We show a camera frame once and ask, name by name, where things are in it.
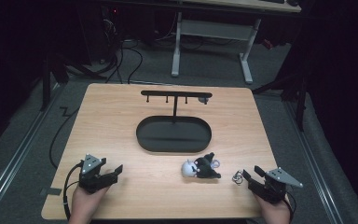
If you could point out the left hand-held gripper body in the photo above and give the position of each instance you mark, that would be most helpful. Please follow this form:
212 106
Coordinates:
90 180

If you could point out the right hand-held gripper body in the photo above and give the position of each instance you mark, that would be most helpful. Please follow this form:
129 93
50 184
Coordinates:
275 188

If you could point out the black hook stand with tray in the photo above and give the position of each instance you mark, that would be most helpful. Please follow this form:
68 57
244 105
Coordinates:
174 134

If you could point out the person's right hand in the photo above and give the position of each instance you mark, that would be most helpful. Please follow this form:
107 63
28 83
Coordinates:
275 213

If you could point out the grey tape piece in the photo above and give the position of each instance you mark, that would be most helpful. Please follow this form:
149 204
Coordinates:
54 191

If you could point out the dark metal stand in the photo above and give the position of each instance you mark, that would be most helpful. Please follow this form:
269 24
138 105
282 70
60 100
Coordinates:
301 109
45 90

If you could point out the small red object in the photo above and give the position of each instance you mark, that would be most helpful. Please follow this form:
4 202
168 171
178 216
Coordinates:
268 44

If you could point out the dark computer tower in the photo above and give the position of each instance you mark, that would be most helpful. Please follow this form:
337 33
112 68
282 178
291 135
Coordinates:
112 31

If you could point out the metal floor rail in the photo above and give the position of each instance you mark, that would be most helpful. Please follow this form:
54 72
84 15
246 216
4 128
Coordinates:
312 161
20 149

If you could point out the grey desk frame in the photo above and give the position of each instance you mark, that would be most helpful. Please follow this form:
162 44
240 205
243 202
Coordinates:
214 29

